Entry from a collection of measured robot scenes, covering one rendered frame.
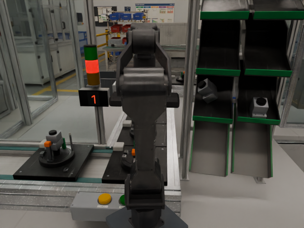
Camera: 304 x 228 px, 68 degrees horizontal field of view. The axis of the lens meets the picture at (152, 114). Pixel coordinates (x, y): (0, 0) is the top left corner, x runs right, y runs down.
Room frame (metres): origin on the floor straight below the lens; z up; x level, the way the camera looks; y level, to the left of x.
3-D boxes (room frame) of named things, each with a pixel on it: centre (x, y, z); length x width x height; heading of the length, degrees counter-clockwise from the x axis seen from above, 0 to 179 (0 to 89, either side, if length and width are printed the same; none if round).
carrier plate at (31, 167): (0.81, 0.40, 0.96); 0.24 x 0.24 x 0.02; 87
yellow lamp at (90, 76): (0.92, 0.24, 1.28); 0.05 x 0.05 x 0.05
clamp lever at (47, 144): (0.77, 0.40, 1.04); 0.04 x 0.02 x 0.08; 177
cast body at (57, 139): (0.82, 0.40, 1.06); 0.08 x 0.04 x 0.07; 177
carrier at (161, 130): (1.03, 0.04, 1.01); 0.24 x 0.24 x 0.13; 87
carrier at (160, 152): (0.79, 0.06, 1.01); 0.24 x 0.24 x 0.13; 87
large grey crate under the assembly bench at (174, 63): (6.31, -0.82, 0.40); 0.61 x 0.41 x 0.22; 83
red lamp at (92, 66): (0.92, 0.24, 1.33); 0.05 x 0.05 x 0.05
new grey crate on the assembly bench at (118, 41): (6.45, 1.01, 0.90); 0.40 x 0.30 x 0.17; 175
